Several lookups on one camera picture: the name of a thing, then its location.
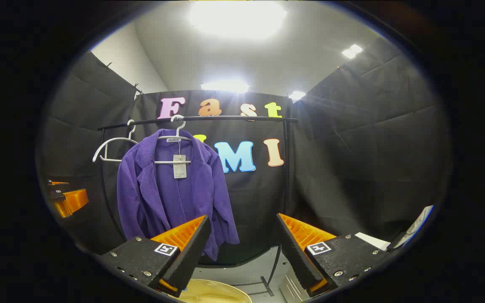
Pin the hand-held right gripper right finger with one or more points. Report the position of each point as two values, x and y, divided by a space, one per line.
295 256

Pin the long ceiling light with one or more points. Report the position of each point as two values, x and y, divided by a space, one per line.
225 86

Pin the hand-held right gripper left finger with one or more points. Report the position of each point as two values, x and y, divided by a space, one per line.
192 256

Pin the black backdrop cloth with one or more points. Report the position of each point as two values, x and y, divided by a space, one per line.
259 202
86 101
373 147

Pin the paper hang tag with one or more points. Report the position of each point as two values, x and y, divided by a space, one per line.
179 168

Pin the white hanger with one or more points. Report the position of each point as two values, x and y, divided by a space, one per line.
112 141
178 130

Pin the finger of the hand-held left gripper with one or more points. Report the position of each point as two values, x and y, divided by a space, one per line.
58 184
74 202

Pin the white tilted panel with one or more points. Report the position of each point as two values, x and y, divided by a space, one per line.
417 223

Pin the beige laundry hamper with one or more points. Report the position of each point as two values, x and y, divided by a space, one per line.
215 292

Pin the small ceiling light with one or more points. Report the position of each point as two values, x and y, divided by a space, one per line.
352 50

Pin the black metal clothes rack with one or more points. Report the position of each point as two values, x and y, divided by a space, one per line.
234 118

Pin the large ceiling light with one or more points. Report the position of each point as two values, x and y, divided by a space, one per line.
236 19

